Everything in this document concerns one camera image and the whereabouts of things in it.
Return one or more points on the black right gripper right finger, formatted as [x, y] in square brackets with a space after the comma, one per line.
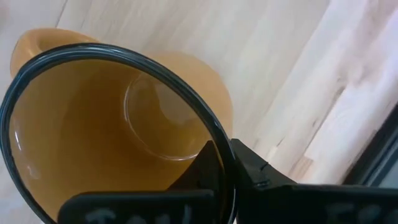
[311, 205]

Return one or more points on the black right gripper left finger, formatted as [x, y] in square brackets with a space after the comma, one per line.
[140, 207]

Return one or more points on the yellow mug with dark rim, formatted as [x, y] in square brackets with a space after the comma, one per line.
[93, 124]

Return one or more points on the black aluminium table frame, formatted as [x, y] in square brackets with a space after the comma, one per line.
[377, 152]

